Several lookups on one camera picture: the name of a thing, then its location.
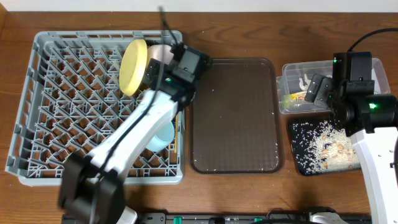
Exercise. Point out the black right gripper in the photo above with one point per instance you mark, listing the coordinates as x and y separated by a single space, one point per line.
320 90

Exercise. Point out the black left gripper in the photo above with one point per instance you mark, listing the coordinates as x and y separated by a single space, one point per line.
154 72

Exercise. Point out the white napkin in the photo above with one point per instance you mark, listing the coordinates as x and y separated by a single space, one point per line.
304 83

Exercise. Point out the green orange snack wrapper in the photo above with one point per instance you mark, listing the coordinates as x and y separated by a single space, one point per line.
294 99

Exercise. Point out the white bowl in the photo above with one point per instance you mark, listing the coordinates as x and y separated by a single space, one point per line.
161 53

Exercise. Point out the yellow plate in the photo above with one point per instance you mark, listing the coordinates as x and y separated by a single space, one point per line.
133 66

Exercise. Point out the light blue small plate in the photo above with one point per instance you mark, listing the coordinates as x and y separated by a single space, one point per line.
162 138

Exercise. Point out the rice pile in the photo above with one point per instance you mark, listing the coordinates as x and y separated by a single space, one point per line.
329 149

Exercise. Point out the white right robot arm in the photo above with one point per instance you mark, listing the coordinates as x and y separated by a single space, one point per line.
368 114

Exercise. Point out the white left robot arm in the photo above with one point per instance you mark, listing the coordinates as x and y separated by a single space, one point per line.
92 188

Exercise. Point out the black waste tray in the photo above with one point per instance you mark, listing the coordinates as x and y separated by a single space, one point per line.
298 140

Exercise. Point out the grey plastic dishwasher rack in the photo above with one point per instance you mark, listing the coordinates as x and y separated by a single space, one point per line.
71 100

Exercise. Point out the clear plastic bin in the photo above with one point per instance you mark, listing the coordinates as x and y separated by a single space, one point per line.
288 83

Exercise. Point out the dark brown serving tray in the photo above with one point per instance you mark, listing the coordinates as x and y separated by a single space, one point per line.
235 119

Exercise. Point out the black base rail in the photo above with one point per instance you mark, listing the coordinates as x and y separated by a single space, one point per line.
276 215

